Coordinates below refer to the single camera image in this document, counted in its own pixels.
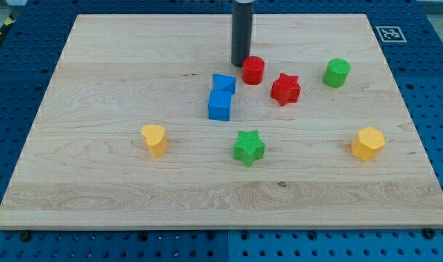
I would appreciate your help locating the green cylinder block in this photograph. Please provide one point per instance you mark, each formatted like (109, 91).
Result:
(336, 72)

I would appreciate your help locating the red cylinder block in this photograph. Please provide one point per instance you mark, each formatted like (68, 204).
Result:
(253, 69)

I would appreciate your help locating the green star block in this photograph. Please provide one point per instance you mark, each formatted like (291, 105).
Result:
(249, 147)

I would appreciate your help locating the yellow hexagon block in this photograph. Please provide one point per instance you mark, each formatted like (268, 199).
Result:
(367, 143)

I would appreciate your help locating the red star block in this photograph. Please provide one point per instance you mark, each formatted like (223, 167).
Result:
(286, 89)

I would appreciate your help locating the wooden board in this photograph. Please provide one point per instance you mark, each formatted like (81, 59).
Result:
(85, 165)

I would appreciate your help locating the blue triangle block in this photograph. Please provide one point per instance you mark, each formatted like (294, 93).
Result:
(224, 83)

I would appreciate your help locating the blue cube block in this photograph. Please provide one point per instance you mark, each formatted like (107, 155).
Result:
(219, 105)

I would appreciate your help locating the yellow heart block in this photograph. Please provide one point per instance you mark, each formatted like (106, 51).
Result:
(155, 139)

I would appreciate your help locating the white fiducial marker tag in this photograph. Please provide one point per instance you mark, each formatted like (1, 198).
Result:
(390, 34)

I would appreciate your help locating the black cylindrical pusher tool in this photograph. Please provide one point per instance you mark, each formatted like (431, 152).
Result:
(241, 30)

